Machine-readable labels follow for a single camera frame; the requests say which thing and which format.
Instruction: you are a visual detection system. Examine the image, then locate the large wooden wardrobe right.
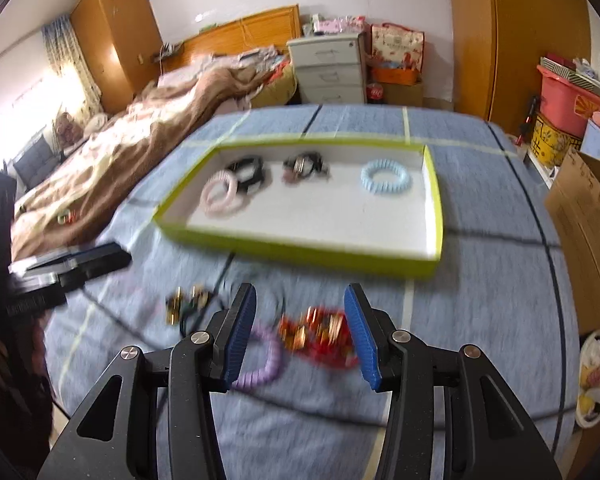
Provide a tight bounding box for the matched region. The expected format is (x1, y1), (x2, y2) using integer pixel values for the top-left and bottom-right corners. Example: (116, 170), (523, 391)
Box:
(451, 0), (591, 133)

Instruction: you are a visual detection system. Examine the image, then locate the brown cardboard box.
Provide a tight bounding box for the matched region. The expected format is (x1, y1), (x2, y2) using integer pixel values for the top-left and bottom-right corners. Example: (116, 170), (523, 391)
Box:
(545, 148), (600, 335)

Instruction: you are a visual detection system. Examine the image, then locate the bed with brown blanket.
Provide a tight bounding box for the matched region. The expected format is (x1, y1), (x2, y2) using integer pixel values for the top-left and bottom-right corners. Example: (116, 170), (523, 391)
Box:
(12, 48), (298, 260)

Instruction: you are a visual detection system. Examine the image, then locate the round trash bin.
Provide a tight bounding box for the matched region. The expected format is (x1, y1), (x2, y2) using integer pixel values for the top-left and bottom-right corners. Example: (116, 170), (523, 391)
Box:
(576, 330), (600, 429)

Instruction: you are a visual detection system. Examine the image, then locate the white three-drawer cabinet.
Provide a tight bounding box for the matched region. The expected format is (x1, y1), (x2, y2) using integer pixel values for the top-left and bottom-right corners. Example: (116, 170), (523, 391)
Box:
(287, 32), (366, 104)

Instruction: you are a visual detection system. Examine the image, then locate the black fitness wristband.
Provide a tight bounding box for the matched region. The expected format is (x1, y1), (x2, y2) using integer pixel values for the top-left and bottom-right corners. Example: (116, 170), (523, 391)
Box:
(225, 155), (265, 194)

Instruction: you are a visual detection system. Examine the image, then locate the green shallow cardboard tray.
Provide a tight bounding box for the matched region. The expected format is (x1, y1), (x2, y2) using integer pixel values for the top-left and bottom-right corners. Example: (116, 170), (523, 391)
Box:
(154, 136), (443, 280)

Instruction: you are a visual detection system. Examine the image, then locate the blue plaid table cloth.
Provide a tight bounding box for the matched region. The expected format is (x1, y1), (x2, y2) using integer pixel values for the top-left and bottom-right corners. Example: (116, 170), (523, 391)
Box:
(46, 105), (579, 479)

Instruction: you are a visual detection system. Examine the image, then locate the light blue spiral hair tie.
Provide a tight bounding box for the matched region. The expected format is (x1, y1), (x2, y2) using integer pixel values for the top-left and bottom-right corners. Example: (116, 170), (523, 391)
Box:
(360, 158), (413, 196)

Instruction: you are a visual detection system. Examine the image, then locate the orange box under bag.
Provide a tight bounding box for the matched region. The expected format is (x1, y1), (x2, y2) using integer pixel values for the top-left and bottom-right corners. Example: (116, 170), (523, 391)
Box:
(372, 67), (419, 86)

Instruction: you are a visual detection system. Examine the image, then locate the wooden headboard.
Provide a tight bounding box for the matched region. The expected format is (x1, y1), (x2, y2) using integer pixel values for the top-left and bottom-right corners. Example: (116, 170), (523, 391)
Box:
(162, 4), (302, 72)

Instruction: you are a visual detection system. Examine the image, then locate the pink spiral hair tie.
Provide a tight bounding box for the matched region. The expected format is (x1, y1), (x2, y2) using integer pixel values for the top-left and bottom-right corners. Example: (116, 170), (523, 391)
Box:
(199, 169), (249, 219)

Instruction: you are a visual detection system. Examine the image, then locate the red white gift bag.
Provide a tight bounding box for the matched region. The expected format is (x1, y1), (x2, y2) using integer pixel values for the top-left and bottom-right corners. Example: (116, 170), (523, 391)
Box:
(370, 23), (426, 72)

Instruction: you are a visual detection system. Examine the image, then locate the red cord gold bracelet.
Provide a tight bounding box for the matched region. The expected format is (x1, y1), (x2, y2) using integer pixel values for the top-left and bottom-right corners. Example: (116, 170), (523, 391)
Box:
(277, 306), (364, 372)

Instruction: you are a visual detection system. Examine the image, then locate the black hair tie pink bead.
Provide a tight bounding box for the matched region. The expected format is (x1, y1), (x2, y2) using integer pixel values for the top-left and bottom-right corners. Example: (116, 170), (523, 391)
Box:
(283, 152), (329, 184)

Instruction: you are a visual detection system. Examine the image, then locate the floral curtain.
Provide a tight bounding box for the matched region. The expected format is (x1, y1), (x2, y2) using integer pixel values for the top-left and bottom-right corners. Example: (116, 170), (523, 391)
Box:
(41, 14), (102, 126)

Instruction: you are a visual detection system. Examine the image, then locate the pink plastic bin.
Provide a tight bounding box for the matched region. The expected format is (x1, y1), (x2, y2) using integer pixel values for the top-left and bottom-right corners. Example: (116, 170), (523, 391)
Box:
(536, 65), (600, 138)

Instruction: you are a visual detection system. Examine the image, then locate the tall wooden wardrobe left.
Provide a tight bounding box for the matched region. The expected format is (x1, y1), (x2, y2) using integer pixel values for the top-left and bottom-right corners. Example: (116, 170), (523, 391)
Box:
(70, 0), (162, 115)

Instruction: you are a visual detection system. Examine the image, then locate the purple spiral hair tie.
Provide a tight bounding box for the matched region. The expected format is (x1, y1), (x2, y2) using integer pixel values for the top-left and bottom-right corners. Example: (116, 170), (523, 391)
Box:
(229, 323), (285, 394)

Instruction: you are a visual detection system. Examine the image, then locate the yellow patterned box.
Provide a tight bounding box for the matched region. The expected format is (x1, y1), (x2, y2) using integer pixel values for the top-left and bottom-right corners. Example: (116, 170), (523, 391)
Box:
(530, 113), (582, 168)

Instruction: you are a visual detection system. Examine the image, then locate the red soda bottle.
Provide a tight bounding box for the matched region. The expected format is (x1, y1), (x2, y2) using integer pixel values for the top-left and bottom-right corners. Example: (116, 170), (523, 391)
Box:
(366, 82), (385, 104)

